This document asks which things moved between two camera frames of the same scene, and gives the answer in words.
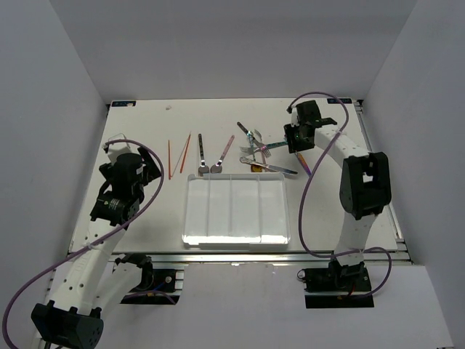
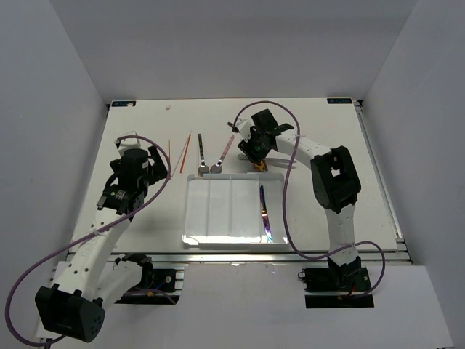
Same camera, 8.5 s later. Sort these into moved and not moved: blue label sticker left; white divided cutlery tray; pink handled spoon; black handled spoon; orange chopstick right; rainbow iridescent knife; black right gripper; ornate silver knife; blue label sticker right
Moved: rainbow iridescent knife; black right gripper; ornate silver knife
Not moved: black handled spoon; orange chopstick right; blue label sticker left; pink handled spoon; white divided cutlery tray; blue label sticker right
